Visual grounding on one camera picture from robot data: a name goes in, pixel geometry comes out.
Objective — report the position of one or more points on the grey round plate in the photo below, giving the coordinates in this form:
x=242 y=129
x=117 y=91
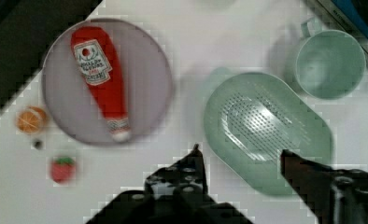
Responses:
x=148 y=80

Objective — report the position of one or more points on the green plastic strainer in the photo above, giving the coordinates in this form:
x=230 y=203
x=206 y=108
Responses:
x=250 y=118

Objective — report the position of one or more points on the orange slice toy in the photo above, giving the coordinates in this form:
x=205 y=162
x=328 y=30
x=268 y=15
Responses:
x=31 y=120

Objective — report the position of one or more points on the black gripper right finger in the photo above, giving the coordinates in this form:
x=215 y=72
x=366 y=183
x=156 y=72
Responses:
x=335 y=196

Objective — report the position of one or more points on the green plastic mug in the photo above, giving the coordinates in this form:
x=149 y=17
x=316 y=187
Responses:
x=326 y=64

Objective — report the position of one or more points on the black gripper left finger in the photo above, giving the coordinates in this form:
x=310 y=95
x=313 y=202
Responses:
x=190 y=170

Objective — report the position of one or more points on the red plush ketchup bottle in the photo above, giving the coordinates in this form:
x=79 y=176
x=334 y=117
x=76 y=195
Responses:
x=99 y=63

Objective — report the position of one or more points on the red strawberry toy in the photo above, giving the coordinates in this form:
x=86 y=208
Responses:
x=62 y=169

